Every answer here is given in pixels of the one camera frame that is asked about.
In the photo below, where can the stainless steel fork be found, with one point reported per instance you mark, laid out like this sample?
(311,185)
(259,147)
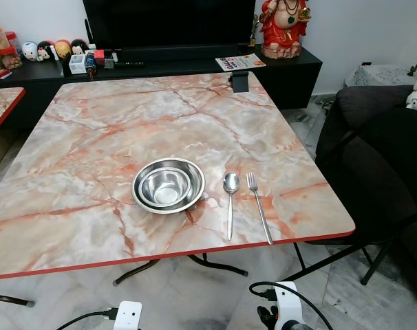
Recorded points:
(259,206)

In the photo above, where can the stainless steel spoon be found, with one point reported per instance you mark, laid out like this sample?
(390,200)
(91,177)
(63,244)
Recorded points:
(231,182)

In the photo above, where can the small stainless steel bowl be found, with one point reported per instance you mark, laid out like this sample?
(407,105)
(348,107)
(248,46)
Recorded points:
(166,189)

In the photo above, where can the large stainless steel bowl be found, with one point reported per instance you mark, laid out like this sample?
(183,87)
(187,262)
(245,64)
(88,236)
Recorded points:
(168,161)

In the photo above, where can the black folding chair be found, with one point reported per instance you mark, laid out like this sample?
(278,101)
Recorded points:
(394,158)

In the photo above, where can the black table clamp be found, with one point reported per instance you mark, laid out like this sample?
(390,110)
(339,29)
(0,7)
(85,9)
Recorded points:
(240,82)

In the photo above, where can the black low tv cabinet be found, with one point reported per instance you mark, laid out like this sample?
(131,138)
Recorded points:
(291,75)

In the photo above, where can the colourful printed flyer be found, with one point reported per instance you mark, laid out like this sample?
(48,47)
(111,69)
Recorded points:
(240,62)

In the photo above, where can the lace-covered small table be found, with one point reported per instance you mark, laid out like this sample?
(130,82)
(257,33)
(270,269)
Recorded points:
(380,74)

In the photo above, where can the red laughing buddha figurine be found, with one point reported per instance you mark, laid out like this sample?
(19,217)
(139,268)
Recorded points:
(284,31)

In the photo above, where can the black remote control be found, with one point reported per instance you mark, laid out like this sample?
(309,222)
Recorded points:
(129,64)

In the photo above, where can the black flat screen television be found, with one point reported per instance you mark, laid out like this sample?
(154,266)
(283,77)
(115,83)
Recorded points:
(167,20)

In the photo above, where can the small white box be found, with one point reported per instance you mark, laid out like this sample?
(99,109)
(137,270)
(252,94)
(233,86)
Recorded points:
(77,65)

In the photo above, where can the black-haired round doll figurine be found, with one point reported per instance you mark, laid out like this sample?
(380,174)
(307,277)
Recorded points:
(45,51)
(80,47)

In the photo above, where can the yellow round doll figurine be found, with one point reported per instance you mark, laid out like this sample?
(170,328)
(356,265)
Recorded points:
(62,49)

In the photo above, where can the marble-look red-edged side table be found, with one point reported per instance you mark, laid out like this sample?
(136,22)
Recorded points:
(2,103)

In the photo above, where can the white round doll figurine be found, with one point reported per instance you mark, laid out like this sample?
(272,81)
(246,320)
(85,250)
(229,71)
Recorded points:
(29,51)

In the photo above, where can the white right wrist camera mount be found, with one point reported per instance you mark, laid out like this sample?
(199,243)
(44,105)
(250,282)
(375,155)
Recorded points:
(287,302)

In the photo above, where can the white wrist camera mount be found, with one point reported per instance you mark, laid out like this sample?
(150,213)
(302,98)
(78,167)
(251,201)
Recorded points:
(287,302)
(128,316)

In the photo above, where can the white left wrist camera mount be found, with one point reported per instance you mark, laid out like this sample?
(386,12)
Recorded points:
(128,316)

